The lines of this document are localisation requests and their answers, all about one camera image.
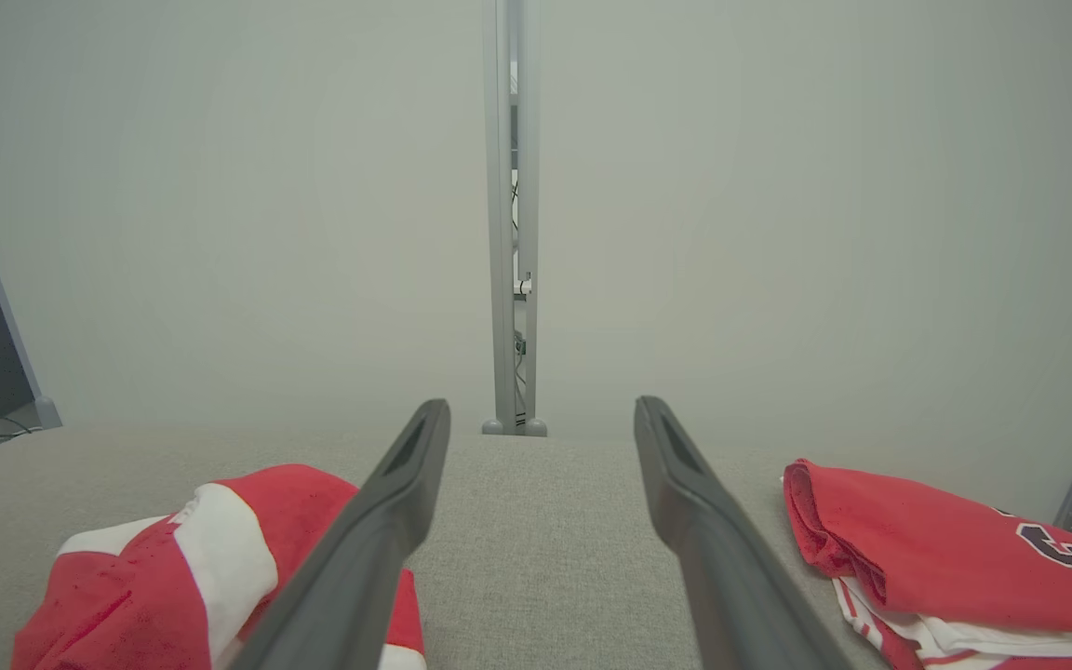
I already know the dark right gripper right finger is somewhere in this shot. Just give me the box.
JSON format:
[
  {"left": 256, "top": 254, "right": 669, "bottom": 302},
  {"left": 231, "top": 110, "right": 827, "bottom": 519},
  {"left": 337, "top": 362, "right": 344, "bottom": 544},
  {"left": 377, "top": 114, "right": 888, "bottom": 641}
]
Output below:
[{"left": 633, "top": 395, "right": 859, "bottom": 670}]

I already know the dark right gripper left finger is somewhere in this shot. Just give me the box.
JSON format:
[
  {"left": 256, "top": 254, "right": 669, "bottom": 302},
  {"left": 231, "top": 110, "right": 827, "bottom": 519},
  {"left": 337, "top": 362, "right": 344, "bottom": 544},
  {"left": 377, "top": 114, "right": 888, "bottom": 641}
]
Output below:
[{"left": 229, "top": 398, "right": 452, "bottom": 670}]

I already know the red white jersey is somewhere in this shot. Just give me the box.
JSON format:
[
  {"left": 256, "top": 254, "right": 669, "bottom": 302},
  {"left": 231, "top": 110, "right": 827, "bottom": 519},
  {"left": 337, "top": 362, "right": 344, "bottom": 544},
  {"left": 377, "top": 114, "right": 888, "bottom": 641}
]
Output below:
[
  {"left": 10, "top": 463, "right": 428, "bottom": 670},
  {"left": 782, "top": 457, "right": 1072, "bottom": 670}
]

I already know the grey side partition frame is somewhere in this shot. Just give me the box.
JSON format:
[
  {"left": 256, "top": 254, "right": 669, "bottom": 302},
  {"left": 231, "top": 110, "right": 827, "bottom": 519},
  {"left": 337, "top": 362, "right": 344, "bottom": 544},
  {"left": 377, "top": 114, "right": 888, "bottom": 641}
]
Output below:
[{"left": 0, "top": 91, "right": 63, "bottom": 432}]

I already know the grey partition post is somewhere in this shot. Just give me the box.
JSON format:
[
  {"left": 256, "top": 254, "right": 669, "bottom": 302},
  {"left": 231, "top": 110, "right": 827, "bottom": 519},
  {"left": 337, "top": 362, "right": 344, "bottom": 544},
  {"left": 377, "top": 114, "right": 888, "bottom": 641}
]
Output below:
[
  {"left": 482, "top": 0, "right": 519, "bottom": 437},
  {"left": 516, "top": 0, "right": 549, "bottom": 437}
]

